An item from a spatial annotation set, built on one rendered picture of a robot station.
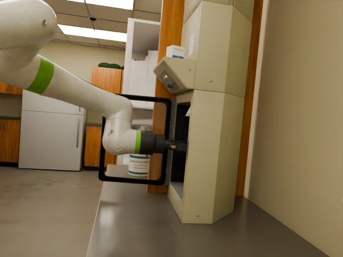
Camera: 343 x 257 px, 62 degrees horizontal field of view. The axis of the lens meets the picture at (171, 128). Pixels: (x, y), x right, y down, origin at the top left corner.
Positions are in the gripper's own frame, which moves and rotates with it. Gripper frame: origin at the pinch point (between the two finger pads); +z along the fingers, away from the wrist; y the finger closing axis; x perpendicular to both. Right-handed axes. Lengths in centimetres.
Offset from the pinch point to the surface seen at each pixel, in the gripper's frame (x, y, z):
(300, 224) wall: 23.8, -18.3, 33.2
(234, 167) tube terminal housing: 7.1, -2.7, 12.4
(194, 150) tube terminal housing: -0.2, -14.1, -7.9
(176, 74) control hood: -25.4, -13.8, -16.7
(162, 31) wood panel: -49, 23, -18
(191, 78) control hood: -24.8, -14.1, -11.4
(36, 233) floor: 121, 189, -108
